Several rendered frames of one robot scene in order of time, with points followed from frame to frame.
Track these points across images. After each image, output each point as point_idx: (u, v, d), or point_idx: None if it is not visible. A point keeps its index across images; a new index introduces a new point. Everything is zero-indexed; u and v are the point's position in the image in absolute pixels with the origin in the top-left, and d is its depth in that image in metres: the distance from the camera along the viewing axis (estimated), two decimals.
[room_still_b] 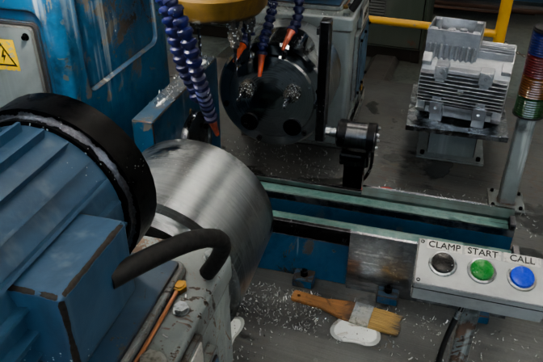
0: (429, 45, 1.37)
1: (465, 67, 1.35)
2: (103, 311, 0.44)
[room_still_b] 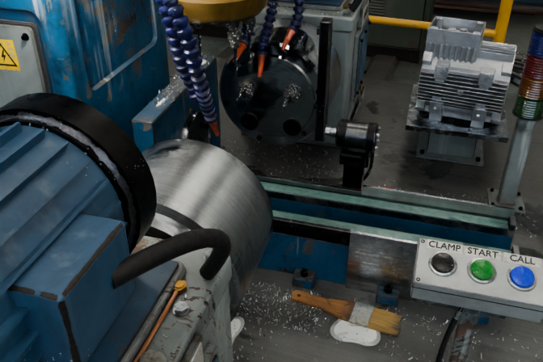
0: (429, 45, 1.37)
1: (465, 67, 1.35)
2: (103, 311, 0.44)
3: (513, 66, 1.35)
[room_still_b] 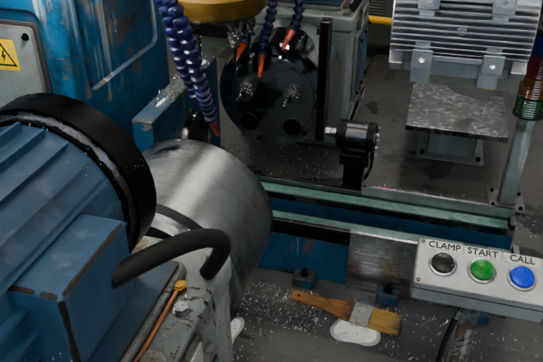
0: None
1: None
2: (103, 311, 0.44)
3: None
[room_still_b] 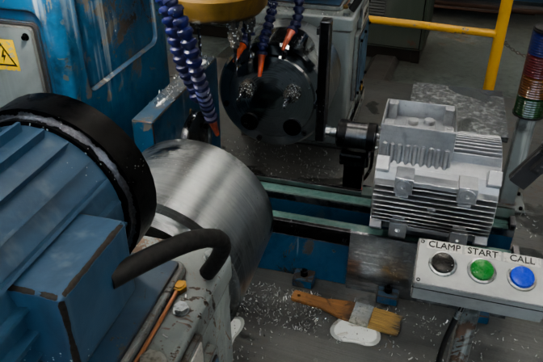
0: (384, 146, 0.97)
1: (436, 175, 0.96)
2: (103, 311, 0.44)
3: None
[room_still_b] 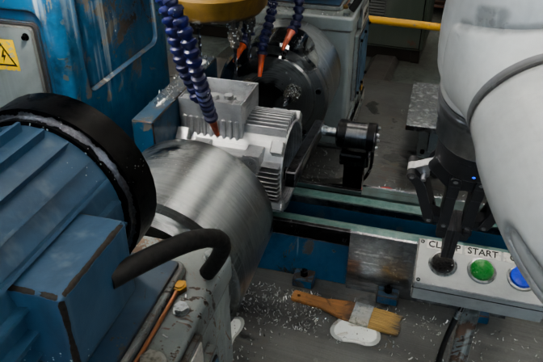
0: (183, 119, 1.05)
1: (229, 145, 1.05)
2: (103, 311, 0.44)
3: None
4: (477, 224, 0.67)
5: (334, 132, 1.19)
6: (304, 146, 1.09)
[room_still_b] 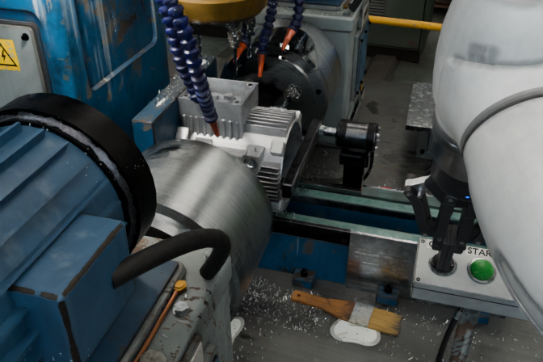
0: (183, 119, 1.05)
1: (229, 145, 1.05)
2: (103, 311, 0.44)
3: None
4: (471, 238, 0.70)
5: (332, 132, 1.19)
6: (300, 153, 1.10)
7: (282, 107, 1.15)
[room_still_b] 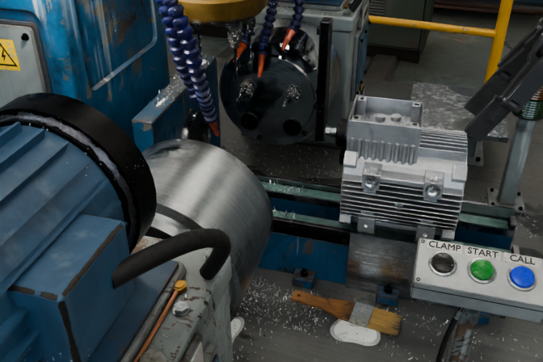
0: (351, 142, 0.98)
1: (403, 170, 0.97)
2: (103, 311, 0.44)
3: (531, 56, 0.79)
4: (509, 72, 0.90)
5: None
6: None
7: (440, 127, 1.08)
